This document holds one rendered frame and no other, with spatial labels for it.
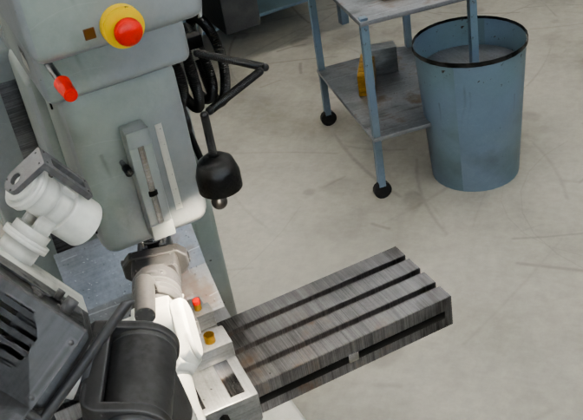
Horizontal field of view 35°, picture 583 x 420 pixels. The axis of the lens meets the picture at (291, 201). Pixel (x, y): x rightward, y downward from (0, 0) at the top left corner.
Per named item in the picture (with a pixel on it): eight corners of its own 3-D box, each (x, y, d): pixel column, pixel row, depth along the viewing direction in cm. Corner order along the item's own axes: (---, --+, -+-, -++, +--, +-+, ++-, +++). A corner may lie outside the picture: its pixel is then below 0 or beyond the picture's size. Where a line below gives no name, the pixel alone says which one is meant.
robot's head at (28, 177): (52, 242, 116) (95, 203, 115) (1, 211, 110) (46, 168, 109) (42, 213, 121) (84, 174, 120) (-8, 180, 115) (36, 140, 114)
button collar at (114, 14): (149, 42, 129) (139, 1, 126) (108, 55, 127) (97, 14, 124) (145, 37, 131) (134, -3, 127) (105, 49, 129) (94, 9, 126)
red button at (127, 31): (147, 43, 126) (140, 16, 124) (120, 52, 125) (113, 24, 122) (140, 36, 128) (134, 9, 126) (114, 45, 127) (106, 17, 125)
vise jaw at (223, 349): (236, 356, 182) (232, 341, 180) (165, 385, 178) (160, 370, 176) (225, 338, 187) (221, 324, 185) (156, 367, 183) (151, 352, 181)
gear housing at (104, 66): (195, 61, 146) (182, 1, 141) (48, 109, 139) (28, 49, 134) (133, 5, 173) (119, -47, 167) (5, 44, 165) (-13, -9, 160)
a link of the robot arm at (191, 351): (191, 303, 158) (211, 375, 152) (143, 322, 159) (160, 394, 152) (178, 291, 152) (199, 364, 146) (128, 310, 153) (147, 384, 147)
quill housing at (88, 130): (215, 219, 165) (177, 57, 148) (107, 262, 159) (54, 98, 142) (180, 176, 181) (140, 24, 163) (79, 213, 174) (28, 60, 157)
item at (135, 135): (176, 232, 158) (147, 127, 147) (154, 241, 157) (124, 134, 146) (168, 222, 161) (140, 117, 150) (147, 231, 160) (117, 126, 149)
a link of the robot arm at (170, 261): (183, 232, 169) (186, 270, 159) (194, 274, 174) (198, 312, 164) (116, 246, 168) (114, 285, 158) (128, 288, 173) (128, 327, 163)
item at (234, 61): (271, 69, 153) (270, 62, 152) (265, 73, 152) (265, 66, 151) (197, 54, 163) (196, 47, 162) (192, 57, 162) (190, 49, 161)
